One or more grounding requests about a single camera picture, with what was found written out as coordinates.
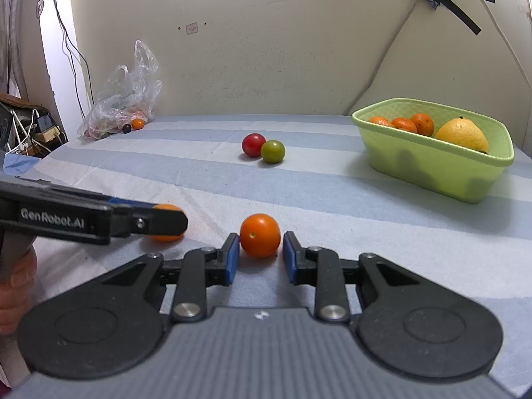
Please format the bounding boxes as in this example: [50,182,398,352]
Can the yellow lemon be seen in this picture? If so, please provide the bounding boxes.
[435,117,490,154]

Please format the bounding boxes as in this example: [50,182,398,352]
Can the striped bed sheet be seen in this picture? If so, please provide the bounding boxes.
[0,114,532,387]

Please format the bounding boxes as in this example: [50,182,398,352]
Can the light curtain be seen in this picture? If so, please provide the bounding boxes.
[0,0,41,101]

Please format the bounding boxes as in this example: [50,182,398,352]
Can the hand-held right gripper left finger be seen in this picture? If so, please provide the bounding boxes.
[70,233,241,324]

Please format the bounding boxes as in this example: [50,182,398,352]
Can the clear plastic bag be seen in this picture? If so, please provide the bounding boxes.
[78,40,163,139]

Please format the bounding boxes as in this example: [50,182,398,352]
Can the grey wall cable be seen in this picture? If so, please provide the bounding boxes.
[346,0,421,115]

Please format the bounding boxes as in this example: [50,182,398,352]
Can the black wall cables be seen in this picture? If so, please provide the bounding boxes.
[39,0,91,111]

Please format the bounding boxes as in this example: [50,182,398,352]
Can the red cherry tomato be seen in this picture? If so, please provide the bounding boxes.
[242,133,267,158]

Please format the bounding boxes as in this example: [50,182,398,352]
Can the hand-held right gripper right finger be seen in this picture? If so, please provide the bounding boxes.
[283,232,452,324]

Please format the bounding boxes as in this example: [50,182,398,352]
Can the green plastic basin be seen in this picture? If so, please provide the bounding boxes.
[351,98,515,203]

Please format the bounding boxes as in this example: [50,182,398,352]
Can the white power cable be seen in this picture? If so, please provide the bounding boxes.
[456,0,532,90]

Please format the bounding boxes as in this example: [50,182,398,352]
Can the green cherry tomato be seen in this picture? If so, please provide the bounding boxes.
[260,140,286,164]

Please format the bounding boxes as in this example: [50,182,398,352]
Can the white charging cables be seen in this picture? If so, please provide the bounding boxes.
[7,109,42,155]

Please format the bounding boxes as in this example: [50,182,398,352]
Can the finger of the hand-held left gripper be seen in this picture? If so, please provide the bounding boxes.
[104,197,156,209]
[110,204,189,242]

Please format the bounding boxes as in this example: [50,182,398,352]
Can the person's left hand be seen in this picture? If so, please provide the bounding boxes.
[0,247,39,336]

